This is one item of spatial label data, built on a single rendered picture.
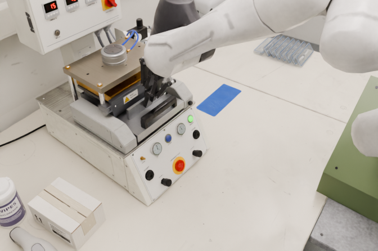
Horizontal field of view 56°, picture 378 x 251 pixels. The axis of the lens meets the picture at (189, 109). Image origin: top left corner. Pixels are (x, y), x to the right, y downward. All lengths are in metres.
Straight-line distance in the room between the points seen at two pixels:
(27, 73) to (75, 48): 0.36
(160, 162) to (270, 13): 0.69
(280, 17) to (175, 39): 0.22
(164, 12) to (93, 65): 0.38
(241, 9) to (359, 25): 0.20
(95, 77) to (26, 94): 0.56
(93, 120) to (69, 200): 0.25
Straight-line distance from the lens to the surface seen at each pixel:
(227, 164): 1.28
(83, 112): 1.14
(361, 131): 0.82
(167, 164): 1.18
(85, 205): 1.10
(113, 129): 1.06
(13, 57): 1.51
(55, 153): 1.40
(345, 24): 0.56
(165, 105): 1.11
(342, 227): 1.22
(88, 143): 1.22
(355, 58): 0.57
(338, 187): 1.22
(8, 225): 1.22
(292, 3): 0.61
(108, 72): 1.10
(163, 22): 0.86
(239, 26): 0.66
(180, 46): 0.72
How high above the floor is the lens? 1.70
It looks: 39 degrees down
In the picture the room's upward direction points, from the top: straight up
